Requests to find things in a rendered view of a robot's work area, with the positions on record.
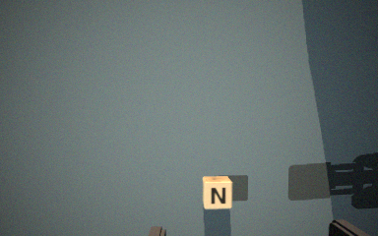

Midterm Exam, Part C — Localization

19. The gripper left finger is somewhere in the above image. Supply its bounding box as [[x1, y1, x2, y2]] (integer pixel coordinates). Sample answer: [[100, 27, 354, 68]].
[[149, 227, 166, 236]]

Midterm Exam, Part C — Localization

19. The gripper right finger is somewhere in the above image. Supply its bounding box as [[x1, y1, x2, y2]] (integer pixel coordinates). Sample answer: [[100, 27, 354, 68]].
[[329, 219, 370, 236]]

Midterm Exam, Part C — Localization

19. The white letter block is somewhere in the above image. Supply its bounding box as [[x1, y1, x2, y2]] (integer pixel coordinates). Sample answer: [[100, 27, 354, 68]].
[[203, 177, 232, 209]]

